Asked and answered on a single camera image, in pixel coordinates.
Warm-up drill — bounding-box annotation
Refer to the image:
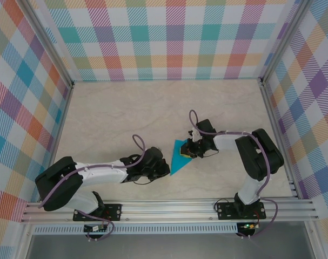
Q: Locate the blue paper sheet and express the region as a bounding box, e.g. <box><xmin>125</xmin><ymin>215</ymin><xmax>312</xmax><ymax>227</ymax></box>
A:
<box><xmin>169</xmin><ymin>139</ymin><xmax>194</xmax><ymax>177</ymax></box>

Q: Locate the grey metal panel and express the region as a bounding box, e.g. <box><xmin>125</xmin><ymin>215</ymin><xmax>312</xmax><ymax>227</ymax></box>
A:
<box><xmin>25</xmin><ymin>233</ymin><xmax>316</xmax><ymax>259</ymax></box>

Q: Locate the small black circuit board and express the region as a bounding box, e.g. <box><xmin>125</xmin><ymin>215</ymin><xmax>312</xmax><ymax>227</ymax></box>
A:
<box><xmin>83</xmin><ymin>224</ymin><xmax>108</xmax><ymax>233</ymax></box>

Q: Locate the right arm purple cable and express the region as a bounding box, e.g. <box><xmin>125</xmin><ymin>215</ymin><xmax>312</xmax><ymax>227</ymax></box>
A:
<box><xmin>189</xmin><ymin>110</ymin><xmax>278</xmax><ymax>240</ymax></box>

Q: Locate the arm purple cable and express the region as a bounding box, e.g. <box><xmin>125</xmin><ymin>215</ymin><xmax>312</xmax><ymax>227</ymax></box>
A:
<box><xmin>189</xmin><ymin>110</ymin><xmax>278</xmax><ymax>240</ymax></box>
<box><xmin>38</xmin><ymin>134</ymin><xmax>147</xmax><ymax>242</ymax></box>

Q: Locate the long aluminium mounting rail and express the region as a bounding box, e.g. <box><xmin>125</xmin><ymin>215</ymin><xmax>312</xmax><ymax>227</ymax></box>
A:
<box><xmin>20</xmin><ymin>198</ymin><xmax>320</xmax><ymax>223</ymax></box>

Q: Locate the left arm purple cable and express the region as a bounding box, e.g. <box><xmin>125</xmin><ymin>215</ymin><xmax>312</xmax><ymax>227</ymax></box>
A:
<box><xmin>38</xmin><ymin>134</ymin><xmax>147</xmax><ymax>242</ymax></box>

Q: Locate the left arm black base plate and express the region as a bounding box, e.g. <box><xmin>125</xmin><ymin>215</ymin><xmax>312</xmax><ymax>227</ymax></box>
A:
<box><xmin>73</xmin><ymin>203</ymin><xmax>123</xmax><ymax>222</ymax></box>

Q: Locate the slotted white cable duct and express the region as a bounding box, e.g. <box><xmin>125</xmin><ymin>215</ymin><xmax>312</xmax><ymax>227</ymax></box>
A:
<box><xmin>31</xmin><ymin>223</ymin><xmax>244</xmax><ymax>235</ymax></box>

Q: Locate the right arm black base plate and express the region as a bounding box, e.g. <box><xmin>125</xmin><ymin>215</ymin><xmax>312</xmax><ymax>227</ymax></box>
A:
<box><xmin>216</xmin><ymin>202</ymin><xmax>267</xmax><ymax>221</ymax></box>

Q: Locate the aluminium side rail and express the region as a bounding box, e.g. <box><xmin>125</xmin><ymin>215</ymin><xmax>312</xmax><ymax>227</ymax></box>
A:
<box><xmin>259</xmin><ymin>78</ymin><xmax>301</xmax><ymax>200</ymax></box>
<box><xmin>38</xmin><ymin>82</ymin><xmax>75</xmax><ymax>203</ymax></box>

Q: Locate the aluminium frame post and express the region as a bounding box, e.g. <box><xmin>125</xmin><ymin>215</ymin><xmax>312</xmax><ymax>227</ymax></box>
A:
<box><xmin>259</xmin><ymin>0</ymin><xmax>312</xmax><ymax>86</ymax></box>
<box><xmin>17</xmin><ymin>0</ymin><xmax>75</xmax><ymax>90</ymax></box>

